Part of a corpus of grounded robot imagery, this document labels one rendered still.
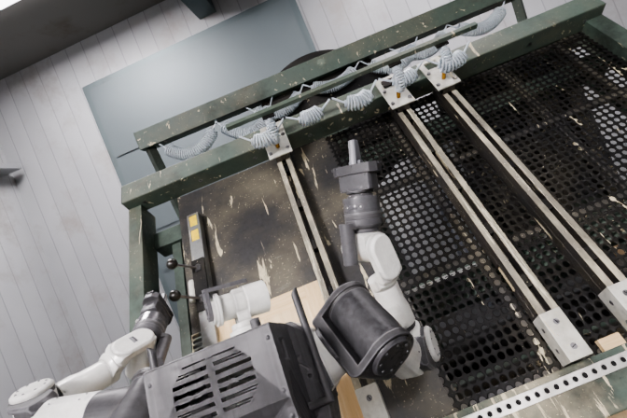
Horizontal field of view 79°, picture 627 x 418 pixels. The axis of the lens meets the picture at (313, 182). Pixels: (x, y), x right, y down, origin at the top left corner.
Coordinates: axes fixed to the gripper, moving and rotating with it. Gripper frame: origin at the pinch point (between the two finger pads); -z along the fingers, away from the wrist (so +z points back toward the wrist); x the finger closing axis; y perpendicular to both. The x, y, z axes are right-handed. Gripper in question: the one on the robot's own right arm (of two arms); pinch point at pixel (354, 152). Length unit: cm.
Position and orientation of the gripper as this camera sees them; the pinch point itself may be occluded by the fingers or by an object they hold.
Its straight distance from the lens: 93.3
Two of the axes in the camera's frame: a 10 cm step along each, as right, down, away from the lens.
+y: 5.7, 0.1, 8.2
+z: 1.2, 9.9, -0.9
